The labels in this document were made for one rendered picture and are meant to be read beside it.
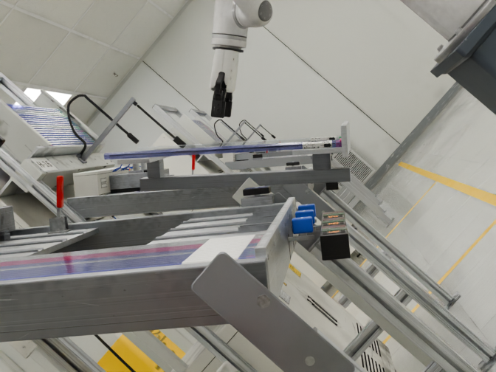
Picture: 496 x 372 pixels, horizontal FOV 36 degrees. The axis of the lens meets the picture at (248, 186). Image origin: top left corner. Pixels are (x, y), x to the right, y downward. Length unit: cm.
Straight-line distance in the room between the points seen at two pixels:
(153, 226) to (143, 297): 70
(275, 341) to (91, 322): 20
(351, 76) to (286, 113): 85
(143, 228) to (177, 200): 78
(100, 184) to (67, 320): 173
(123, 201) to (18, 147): 41
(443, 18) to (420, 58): 775
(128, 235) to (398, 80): 754
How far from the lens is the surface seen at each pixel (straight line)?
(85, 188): 253
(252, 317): 74
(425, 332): 152
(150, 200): 228
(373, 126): 887
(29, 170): 234
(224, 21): 185
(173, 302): 80
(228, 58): 183
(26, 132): 250
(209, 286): 74
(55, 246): 130
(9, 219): 153
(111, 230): 151
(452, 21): 120
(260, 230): 114
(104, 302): 82
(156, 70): 911
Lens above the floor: 75
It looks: 2 degrees up
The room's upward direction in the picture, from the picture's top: 49 degrees counter-clockwise
